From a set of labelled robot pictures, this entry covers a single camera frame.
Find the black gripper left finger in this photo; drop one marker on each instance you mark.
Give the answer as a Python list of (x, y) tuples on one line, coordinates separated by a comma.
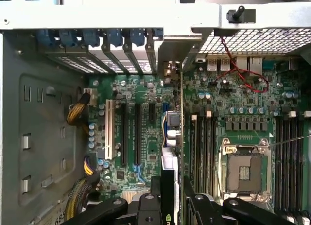
[(155, 205)]

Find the thin metal locking lever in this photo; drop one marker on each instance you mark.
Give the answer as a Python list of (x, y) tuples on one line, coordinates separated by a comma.
[(291, 140)]

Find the grey metal PC case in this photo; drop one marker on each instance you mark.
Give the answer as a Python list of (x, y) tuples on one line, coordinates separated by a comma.
[(36, 113)]

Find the black RAM slot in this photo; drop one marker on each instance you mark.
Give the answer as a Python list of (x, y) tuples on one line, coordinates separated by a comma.
[(301, 161), (200, 149), (207, 149), (280, 161), (294, 161), (287, 161), (194, 149), (213, 149)]

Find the white expansion slot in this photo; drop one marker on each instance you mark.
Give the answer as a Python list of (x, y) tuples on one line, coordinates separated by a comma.
[(109, 130)]

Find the green motherboard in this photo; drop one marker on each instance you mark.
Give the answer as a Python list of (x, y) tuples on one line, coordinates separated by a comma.
[(150, 93)]

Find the blue slot retainer clip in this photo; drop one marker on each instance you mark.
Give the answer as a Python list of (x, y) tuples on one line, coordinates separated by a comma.
[(91, 38), (158, 34), (46, 38), (137, 38), (68, 38), (114, 38)]

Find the CPU socket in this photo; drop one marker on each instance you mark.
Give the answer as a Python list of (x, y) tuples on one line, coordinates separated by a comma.
[(245, 171)]

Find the short black expansion slot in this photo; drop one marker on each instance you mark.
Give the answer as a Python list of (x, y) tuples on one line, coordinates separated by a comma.
[(152, 113)]

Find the silver chipset heatsink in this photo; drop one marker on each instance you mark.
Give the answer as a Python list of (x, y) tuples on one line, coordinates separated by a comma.
[(131, 195)]

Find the blue expansion slot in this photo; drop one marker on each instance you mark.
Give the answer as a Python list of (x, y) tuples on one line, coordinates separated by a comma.
[(165, 108)]

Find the rear I/O port block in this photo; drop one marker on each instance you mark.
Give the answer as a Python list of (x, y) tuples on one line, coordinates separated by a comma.
[(243, 63)]

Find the black case intrusion switch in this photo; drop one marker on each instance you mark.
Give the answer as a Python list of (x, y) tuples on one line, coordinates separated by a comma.
[(239, 14)]

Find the metal socket cover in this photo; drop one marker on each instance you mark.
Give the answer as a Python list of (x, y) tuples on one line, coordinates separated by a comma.
[(247, 197)]

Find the perforated metal slot cover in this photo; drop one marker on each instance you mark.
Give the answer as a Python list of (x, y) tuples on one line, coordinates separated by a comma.
[(70, 62), (97, 64)]

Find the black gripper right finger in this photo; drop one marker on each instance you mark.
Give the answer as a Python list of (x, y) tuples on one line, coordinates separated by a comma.
[(194, 208)]

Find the long black expansion slot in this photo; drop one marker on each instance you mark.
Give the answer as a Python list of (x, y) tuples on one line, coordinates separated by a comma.
[(138, 132), (124, 132)]

